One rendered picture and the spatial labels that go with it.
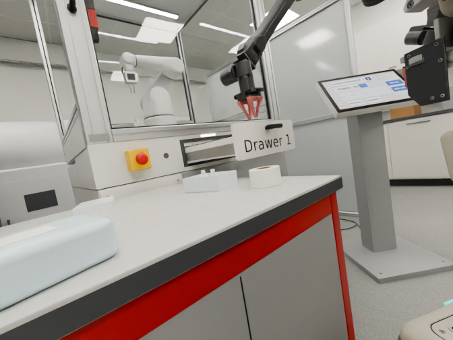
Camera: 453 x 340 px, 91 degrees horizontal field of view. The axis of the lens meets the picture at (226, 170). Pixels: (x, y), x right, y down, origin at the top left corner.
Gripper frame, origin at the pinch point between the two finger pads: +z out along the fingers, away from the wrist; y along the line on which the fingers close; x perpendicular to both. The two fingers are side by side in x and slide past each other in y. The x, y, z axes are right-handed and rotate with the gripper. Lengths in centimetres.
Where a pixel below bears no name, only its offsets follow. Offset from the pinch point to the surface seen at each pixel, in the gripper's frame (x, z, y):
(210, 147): -18.0, 8.3, -5.4
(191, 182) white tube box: -35.1, 16.5, 7.5
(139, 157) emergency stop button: -39.6, 7.0, -15.3
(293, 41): 163, -84, -79
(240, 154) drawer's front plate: -18.8, 12.1, 10.6
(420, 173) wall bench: 290, 91, -14
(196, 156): -18.6, 10.5, -15.3
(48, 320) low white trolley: -65, 19, 38
